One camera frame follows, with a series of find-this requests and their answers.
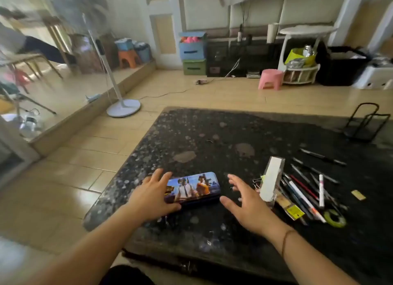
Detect green storage box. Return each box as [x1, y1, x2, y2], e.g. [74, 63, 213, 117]
[182, 59, 207, 76]

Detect white plastic container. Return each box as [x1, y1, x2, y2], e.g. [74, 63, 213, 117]
[352, 61, 393, 90]

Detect blue storage box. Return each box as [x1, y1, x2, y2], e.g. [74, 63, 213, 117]
[179, 32, 207, 61]

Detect person's left hand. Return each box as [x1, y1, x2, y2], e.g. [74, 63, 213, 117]
[127, 168, 182, 225]

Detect yellow paper tag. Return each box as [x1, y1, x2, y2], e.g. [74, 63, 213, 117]
[286, 204, 305, 221]

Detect small blue bin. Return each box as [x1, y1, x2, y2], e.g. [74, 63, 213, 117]
[115, 38, 135, 51]

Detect white cable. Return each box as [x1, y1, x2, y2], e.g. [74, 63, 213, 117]
[208, 58, 242, 81]

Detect person's right hand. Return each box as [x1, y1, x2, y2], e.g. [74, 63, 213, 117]
[219, 174, 296, 243]

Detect printed blue pencil case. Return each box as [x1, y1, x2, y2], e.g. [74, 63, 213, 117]
[164, 172, 222, 206]

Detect black low cabinet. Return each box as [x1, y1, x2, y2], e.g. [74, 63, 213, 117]
[206, 36, 283, 78]

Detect red stool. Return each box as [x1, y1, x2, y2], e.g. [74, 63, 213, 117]
[4, 69, 32, 93]

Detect white paper towel roll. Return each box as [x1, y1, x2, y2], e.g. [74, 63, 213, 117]
[266, 23, 279, 44]

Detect person's right forearm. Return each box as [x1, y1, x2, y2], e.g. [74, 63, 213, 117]
[270, 228, 360, 285]

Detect thin brown string bracelet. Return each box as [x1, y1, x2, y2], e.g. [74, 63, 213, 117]
[281, 229, 297, 258]

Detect clear water jug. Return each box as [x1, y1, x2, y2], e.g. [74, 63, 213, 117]
[19, 108, 43, 139]

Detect orange plastic stool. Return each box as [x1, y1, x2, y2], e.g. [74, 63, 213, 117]
[118, 50, 141, 70]

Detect white standing fan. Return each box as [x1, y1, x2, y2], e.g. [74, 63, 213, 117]
[51, 0, 141, 118]

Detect white round side table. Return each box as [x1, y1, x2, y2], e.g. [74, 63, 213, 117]
[278, 25, 338, 85]

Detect white door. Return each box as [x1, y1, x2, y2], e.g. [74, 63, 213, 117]
[144, 0, 184, 70]

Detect person's black trousers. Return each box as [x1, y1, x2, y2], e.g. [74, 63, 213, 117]
[99, 265, 155, 285]

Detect black basket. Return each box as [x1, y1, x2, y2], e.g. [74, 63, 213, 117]
[315, 42, 373, 86]

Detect pile of pens and pencils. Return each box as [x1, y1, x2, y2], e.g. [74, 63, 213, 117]
[276, 148, 349, 226]

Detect black floor cable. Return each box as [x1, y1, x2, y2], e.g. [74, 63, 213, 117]
[138, 86, 197, 101]

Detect wooden table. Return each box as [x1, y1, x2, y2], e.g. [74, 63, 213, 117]
[0, 52, 64, 81]

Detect yellow-green bag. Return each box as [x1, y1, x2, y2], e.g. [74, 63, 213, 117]
[284, 47, 317, 68]

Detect person's left forearm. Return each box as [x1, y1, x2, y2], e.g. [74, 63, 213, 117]
[26, 203, 145, 285]

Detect green tape roll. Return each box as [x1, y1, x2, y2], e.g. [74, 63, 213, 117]
[324, 209, 347, 229]

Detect blue bucket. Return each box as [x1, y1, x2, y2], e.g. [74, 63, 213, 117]
[134, 42, 152, 63]

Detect pink plastic stool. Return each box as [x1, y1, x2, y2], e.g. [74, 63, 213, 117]
[258, 69, 285, 91]

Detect black wire rack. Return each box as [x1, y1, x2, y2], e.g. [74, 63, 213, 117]
[343, 102, 391, 143]

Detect white block in clear case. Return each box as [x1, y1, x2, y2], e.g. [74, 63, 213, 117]
[259, 156, 286, 203]

